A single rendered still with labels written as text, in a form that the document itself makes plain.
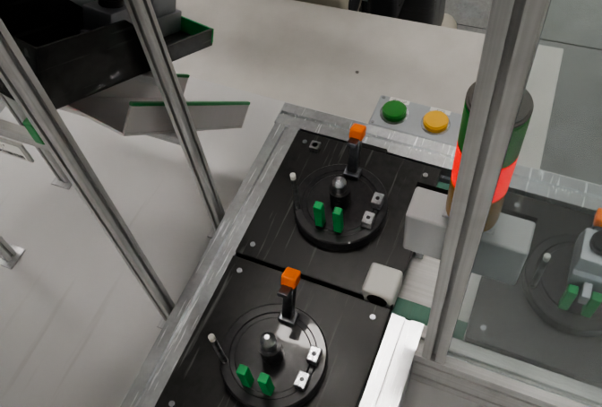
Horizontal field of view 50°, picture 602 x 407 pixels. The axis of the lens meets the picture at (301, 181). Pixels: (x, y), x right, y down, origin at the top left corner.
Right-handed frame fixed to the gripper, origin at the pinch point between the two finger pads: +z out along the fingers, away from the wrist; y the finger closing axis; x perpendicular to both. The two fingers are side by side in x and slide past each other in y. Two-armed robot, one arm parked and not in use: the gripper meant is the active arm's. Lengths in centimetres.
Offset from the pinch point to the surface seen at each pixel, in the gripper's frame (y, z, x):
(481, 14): 0, 119, 144
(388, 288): 16.5, 25.4, -28.3
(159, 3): -20.1, -1.7, -14.0
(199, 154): -13.9, 16.9, -22.3
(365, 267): 12.3, 27.4, -25.5
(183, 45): -15.4, 1.3, -17.2
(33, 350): -33, 39, -51
